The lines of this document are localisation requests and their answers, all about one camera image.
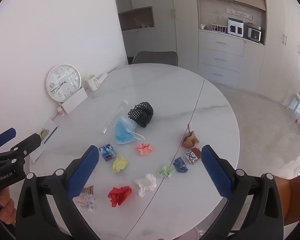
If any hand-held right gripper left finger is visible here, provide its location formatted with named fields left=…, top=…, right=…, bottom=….
left=15, top=144, right=102, bottom=240

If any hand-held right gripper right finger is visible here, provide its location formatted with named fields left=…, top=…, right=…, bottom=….
left=201, top=144, right=284, bottom=240

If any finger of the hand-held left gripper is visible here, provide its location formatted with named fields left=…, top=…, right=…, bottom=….
left=5, top=133, right=42, bottom=160
left=0, top=128, right=17, bottom=153

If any black and white patterned wrapper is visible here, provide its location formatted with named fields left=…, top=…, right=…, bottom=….
left=185, top=147, right=202, bottom=165

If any green paper ball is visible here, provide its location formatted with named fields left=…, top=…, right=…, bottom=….
left=158, top=165, right=175, bottom=178

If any person's left hand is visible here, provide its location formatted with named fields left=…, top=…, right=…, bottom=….
left=0, top=187, right=17, bottom=225

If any white paper sheet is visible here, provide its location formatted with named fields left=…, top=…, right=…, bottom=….
left=29, top=119, right=62, bottom=165

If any black pen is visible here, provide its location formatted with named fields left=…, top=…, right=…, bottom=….
left=43, top=127, right=58, bottom=144

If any clear plastic wrapper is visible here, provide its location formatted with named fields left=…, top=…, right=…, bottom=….
left=72, top=185, right=95, bottom=212

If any blue printed wrapper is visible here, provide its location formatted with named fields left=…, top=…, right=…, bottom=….
left=99, top=144, right=115, bottom=162

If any blue paper ball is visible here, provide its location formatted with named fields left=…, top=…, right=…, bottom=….
left=173, top=157, right=189, bottom=173

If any yellow paper ball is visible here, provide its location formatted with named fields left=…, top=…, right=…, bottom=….
left=112, top=155, right=129, bottom=174

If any crumpled brown paper wrapper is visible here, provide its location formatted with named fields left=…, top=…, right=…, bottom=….
left=181, top=123, right=200, bottom=148

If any red paper ball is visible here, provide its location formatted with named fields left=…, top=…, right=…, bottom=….
left=107, top=186, right=132, bottom=207

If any blue face mask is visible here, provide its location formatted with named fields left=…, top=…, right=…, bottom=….
left=114, top=116, right=145, bottom=145

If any clear plastic tube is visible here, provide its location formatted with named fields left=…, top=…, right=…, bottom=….
left=101, top=99, right=129, bottom=134

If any white rectangular box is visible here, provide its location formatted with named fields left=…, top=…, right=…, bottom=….
left=62, top=87, right=88, bottom=115

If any white tissue ball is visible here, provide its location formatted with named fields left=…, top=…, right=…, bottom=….
left=134, top=173, right=157, bottom=198

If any pink paper ball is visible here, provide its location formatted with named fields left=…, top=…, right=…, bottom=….
left=134, top=143, right=153, bottom=157

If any orange chair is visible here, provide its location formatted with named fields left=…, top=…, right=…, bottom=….
left=272, top=164, right=300, bottom=232

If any white mug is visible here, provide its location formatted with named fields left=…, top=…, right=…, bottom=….
left=84, top=74, right=100, bottom=92

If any white stool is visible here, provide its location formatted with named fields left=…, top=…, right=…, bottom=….
left=287, top=93, right=300, bottom=112

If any white drawer cabinet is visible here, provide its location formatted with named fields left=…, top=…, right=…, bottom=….
left=197, top=29, right=267, bottom=96

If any grey chair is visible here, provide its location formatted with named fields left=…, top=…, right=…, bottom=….
left=132, top=51, right=178, bottom=67

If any white dish rack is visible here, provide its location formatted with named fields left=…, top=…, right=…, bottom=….
left=210, top=23, right=228, bottom=34

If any black and silver appliance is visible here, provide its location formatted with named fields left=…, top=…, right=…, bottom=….
left=245, top=22, right=263, bottom=43

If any white air fryer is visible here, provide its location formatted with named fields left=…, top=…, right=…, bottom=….
left=227, top=17, right=245, bottom=37

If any round white wall clock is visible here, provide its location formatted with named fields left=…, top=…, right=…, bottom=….
left=46, top=64, right=82, bottom=103

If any white wall power strip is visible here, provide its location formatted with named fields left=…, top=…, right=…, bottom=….
left=226, top=8, right=253, bottom=20

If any wooden wall niche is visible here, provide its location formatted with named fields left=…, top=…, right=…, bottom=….
left=118, top=6, right=156, bottom=31

